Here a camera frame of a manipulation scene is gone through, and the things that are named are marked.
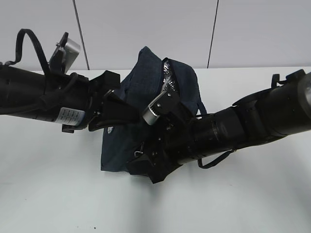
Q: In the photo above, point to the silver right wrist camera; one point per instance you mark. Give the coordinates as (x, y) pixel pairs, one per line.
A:
(163, 105)

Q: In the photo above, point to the metal zipper pull with ring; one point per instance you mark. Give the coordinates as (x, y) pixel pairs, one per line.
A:
(139, 151)

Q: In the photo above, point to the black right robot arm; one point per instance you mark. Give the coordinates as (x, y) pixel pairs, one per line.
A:
(263, 117)

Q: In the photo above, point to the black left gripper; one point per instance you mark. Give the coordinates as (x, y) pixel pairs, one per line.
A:
(106, 109)

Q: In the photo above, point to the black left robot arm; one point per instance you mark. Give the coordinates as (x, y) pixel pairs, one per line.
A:
(72, 100)

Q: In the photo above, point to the dark blue fabric bag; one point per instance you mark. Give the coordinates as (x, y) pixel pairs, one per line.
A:
(140, 87)

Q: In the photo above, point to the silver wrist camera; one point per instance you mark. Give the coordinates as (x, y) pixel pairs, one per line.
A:
(163, 105)
(64, 55)

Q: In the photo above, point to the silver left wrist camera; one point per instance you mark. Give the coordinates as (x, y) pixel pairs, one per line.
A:
(64, 55)

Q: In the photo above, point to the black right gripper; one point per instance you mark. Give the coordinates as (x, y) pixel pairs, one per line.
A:
(162, 147)

